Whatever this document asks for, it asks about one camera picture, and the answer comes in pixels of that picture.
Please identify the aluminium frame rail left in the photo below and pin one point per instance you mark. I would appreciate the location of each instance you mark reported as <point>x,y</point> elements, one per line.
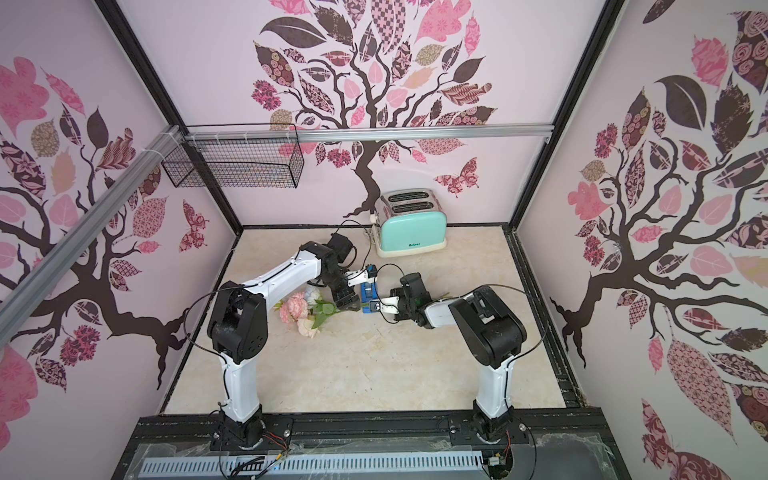
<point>24,299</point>

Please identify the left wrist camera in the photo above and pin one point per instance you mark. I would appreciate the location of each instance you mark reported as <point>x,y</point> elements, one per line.
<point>368,274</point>

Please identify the black wire basket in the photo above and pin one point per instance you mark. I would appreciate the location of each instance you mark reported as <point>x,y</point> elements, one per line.
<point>258,155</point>

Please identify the pink flower bouquet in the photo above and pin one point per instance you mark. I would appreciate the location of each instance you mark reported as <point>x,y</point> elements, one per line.
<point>309,311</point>

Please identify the mint green toaster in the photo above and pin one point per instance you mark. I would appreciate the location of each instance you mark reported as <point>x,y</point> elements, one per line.
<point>408,222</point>

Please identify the blue tape dispenser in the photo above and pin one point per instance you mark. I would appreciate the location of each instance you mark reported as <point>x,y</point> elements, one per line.
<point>368,292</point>

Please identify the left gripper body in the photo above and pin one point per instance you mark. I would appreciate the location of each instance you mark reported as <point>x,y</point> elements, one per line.
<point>341,292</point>

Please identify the white slotted cable duct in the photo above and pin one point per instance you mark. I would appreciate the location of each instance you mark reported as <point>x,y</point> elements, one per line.
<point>385,465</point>

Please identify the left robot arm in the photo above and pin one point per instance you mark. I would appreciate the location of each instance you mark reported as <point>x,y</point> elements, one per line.
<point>238,327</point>

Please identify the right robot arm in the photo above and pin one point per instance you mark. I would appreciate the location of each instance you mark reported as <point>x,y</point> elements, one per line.
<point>493,334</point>

